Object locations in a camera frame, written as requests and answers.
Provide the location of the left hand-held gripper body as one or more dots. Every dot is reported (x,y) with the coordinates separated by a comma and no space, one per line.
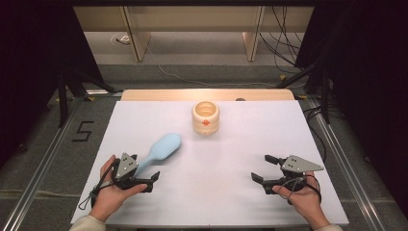
(125,166)

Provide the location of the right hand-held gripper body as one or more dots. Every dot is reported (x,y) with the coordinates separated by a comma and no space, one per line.
(296,165)

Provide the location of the cream ringed cup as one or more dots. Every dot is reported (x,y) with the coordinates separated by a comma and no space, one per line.
(205,126)

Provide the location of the person's left hand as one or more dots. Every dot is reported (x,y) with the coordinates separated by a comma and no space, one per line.
(110,197)

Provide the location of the person's right hand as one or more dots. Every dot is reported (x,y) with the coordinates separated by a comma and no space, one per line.
(306,200)

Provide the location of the white board sheet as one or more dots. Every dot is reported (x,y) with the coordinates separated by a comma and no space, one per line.
(224,166)

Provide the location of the black metal stand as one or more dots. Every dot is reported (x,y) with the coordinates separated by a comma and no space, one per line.
(63,96)
(325,96)

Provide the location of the black curtain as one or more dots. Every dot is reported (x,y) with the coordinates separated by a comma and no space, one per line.
(369,80)
(32,57)

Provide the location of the round floor socket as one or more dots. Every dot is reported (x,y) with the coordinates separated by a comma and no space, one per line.
(120,39)

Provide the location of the beige wooden desk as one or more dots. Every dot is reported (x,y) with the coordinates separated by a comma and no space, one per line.
(192,19)

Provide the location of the metal floor rail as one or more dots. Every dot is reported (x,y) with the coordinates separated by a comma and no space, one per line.
(352,173)
(41,166)

